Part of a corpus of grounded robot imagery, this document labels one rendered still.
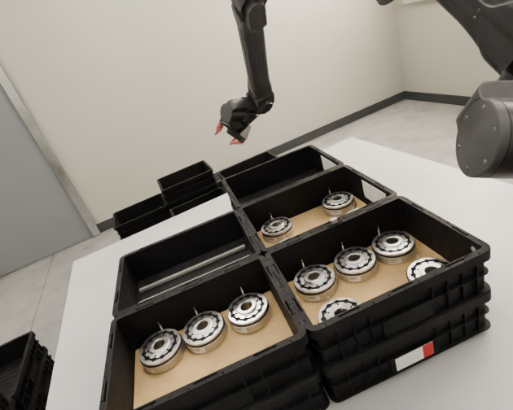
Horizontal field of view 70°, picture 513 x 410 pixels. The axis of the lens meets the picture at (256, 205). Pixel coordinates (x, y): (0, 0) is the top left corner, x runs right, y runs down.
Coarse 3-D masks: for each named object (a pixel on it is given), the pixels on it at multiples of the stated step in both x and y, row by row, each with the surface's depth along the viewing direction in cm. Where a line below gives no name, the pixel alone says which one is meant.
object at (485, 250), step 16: (368, 208) 96; (416, 208) 89; (336, 224) 94; (448, 224) 81; (304, 240) 93; (480, 240) 73; (464, 256) 71; (480, 256) 70; (432, 272) 70; (448, 272) 69; (288, 288) 78; (400, 288) 69; (416, 288) 69; (368, 304) 68; (384, 304) 68; (304, 320) 69; (336, 320) 67; (352, 320) 67; (320, 336) 67
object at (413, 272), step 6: (426, 258) 83; (432, 258) 83; (438, 258) 82; (414, 264) 82; (420, 264) 82; (444, 264) 80; (408, 270) 82; (414, 270) 81; (408, 276) 80; (414, 276) 80
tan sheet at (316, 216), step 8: (360, 200) 120; (320, 208) 123; (296, 216) 123; (304, 216) 121; (312, 216) 120; (320, 216) 118; (328, 216) 117; (336, 216) 115; (296, 224) 119; (304, 224) 117; (312, 224) 116; (320, 224) 115; (296, 232) 115; (264, 240) 116
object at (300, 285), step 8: (312, 264) 93; (320, 264) 92; (304, 272) 92; (328, 272) 90; (296, 280) 90; (304, 280) 89; (328, 280) 87; (296, 288) 88; (304, 288) 87; (312, 288) 86; (320, 288) 85
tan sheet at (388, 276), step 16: (416, 240) 94; (416, 256) 89; (432, 256) 88; (384, 272) 88; (400, 272) 86; (352, 288) 86; (368, 288) 85; (384, 288) 83; (304, 304) 87; (320, 304) 85
